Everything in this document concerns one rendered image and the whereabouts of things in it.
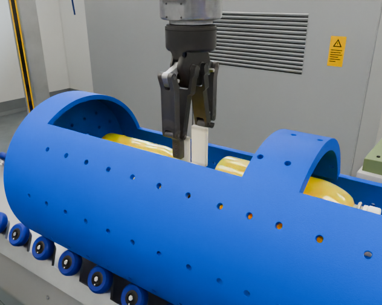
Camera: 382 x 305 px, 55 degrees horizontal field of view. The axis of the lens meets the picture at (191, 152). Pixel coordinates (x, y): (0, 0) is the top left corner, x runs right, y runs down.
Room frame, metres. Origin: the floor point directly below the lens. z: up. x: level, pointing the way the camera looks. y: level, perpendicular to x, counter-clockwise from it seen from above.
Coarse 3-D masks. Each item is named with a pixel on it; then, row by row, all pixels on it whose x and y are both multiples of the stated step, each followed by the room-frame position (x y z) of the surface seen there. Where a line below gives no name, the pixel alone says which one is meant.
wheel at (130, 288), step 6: (126, 288) 0.45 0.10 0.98; (132, 288) 0.44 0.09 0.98; (138, 288) 0.44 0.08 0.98; (126, 294) 0.44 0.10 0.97; (132, 294) 0.44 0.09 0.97; (138, 294) 0.43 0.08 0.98; (144, 294) 0.43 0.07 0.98; (126, 300) 0.43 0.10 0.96; (132, 300) 0.43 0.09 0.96; (138, 300) 0.43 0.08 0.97; (144, 300) 0.43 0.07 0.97
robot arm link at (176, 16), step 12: (168, 0) 0.53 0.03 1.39; (180, 0) 0.52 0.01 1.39; (192, 0) 0.52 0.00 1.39; (204, 0) 0.52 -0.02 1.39; (216, 0) 0.53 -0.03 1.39; (168, 12) 0.53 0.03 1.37; (180, 12) 0.52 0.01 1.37; (192, 12) 0.52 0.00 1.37; (204, 12) 0.52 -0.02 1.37; (216, 12) 0.53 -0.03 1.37; (180, 24) 0.53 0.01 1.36; (192, 24) 0.53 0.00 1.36; (204, 24) 0.54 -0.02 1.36
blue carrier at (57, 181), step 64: (64, 128) 0.53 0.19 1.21; (128, 128) 0.74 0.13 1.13; (64, 192) 0.46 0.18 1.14; (128, 192) 0.41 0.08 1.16; (192, 192) 0.37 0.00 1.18; (256, 192) 0.34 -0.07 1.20; (128, 256) 0.39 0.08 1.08; (192, 256) 0.34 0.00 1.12; (256, 256) 0.30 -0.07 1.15; (320, 256) 0.28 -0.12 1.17
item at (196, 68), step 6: (192, 66) 0.54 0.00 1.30; (198, 66) 0.54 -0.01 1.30; (192, 72) 0.54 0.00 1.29; (198, 72) 0.54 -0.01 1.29; (192, 78) 0.53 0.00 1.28; (192, 84) 0.53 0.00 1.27; (180, 90) 0.54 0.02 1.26; (186, 90) 0.53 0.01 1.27; (192, 90) 0.53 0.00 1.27; (180, 96) 0.54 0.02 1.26; (186, 96) 0.53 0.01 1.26; (180, 102) 0.54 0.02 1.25; (186, 102) 0.53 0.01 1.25; (180, 108) 0.53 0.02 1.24; (186, 108) 0.53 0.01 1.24; (180, 114) 0.53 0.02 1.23; (186, 114) 0.53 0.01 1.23; (180, 120) 0.53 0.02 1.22; (186, 120) 0.53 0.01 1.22; (180, 126) 0.53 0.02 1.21; (186, 126) 0.53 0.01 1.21; (180, 132) 0.52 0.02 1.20; (186, 132) 0.53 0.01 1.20; (180, 138) 0.52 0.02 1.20
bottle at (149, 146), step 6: (102, 138) 0.65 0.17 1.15; (108, 138) 0.65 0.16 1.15; (114, 138) 0.64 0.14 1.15; (120, 138) 0.64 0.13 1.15; (126, 138) 0.64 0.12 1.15; (132, 138) 0.64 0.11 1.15; (126, 144) 0.62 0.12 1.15; (132, 144) 0.62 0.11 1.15; (138, 144) 0.61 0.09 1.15; (144, 144) 0.61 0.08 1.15; (150, 144) 0.61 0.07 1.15; (156, 144) 0.61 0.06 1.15; (150, 150) 0.59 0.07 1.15; (156, 150) 0.59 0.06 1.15; (162, 150) 0.59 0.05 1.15; (168, 150) 0.59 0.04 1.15; (168, 156) 0.57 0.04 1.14
